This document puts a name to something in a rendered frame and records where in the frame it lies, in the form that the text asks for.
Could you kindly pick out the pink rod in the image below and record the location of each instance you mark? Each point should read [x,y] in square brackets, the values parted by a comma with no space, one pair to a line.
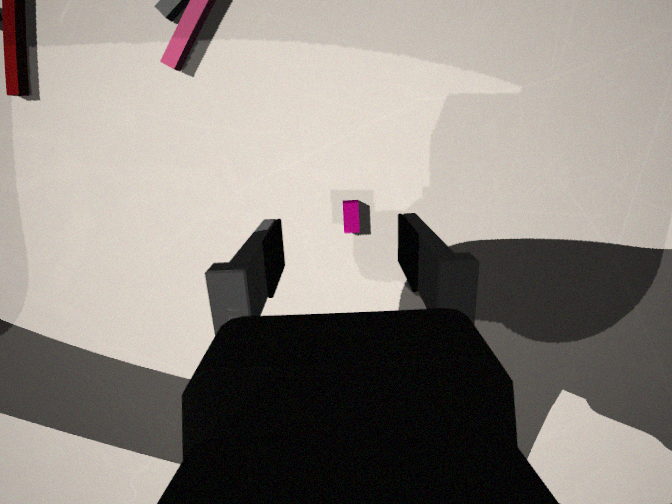
[186,33]

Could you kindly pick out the grey rod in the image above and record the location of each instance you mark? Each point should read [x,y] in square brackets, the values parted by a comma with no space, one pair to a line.
[170,9]

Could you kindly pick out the red rod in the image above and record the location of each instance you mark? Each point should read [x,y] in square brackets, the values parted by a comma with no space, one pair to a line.
[15,50]

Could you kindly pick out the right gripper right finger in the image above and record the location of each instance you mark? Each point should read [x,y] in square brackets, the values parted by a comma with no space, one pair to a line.
[444,279]

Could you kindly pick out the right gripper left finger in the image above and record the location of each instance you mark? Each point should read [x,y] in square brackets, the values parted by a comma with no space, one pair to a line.
[241,286]

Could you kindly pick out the magenta rectangular block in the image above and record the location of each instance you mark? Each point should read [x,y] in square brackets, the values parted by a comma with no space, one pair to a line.
[351,216]

